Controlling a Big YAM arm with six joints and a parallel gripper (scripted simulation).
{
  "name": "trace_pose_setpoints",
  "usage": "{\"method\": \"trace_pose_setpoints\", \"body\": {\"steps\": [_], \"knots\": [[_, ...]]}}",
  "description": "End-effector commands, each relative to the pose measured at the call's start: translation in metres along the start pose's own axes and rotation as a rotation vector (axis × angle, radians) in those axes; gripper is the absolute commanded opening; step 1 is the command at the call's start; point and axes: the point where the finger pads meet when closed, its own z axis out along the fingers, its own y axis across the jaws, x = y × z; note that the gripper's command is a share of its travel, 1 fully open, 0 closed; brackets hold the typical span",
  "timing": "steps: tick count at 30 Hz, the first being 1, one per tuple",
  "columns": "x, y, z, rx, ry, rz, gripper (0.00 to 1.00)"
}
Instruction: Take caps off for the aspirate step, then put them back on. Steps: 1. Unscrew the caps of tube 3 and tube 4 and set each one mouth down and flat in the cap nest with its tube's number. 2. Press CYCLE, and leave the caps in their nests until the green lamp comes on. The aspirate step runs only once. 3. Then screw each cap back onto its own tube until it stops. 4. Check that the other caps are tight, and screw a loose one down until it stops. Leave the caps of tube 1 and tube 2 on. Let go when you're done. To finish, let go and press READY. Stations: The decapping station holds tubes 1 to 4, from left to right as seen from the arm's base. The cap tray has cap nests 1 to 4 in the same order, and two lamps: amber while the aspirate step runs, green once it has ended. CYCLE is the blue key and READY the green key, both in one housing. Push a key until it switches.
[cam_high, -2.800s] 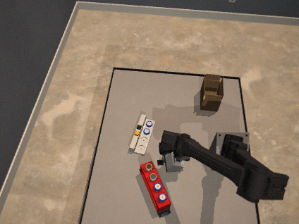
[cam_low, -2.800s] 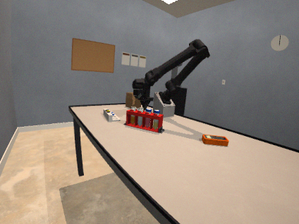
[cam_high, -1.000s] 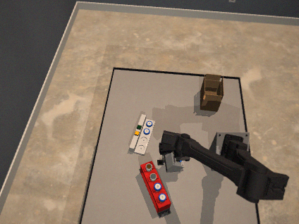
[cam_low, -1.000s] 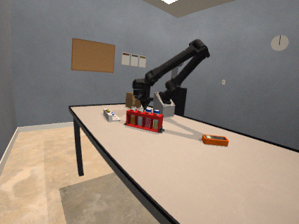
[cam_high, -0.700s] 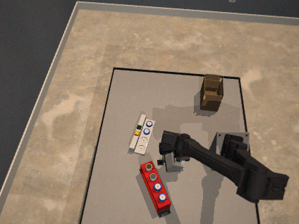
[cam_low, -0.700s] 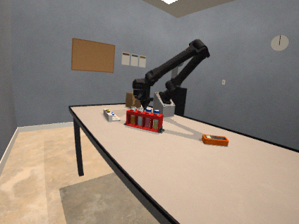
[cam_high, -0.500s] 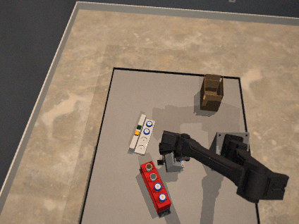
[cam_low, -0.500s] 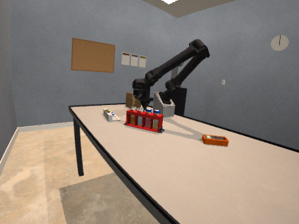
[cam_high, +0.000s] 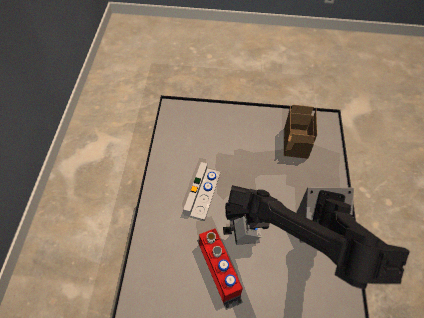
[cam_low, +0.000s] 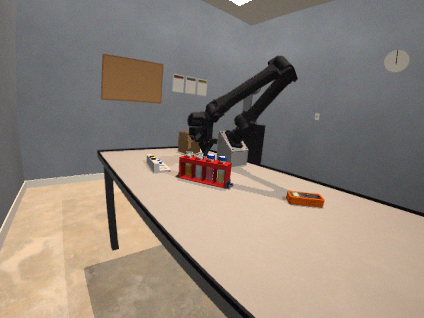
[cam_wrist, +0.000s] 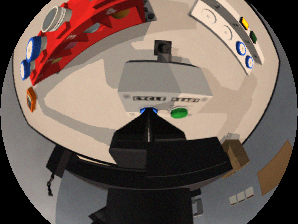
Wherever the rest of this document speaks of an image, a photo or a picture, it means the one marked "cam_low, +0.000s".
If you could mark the small open brown cardboard box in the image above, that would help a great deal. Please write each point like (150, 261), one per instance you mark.
(184, 144)

